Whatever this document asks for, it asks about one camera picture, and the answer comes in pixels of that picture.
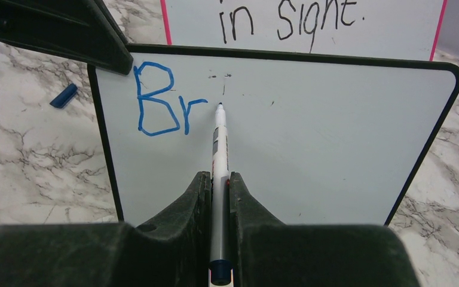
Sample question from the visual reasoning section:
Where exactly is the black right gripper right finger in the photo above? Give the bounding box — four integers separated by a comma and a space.
229, 172, 420, 286

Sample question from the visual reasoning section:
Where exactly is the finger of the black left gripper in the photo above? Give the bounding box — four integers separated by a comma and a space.
0, 0, 133, 75

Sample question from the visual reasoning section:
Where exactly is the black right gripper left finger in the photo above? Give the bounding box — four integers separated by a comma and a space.
0, 172, 210, 286

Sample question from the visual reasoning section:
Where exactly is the blue whiteboard marker pen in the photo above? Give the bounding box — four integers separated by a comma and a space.
209, 103, 232, 286

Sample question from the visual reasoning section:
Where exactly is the blue marker cap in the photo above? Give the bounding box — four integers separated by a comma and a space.
50, 83, 78, 109

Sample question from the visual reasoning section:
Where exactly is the black framed whiteboard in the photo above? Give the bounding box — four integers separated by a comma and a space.
88, 45, 459, 225

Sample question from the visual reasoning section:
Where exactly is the pink framed whiteboard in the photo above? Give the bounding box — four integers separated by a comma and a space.
160, 0, 447, 60

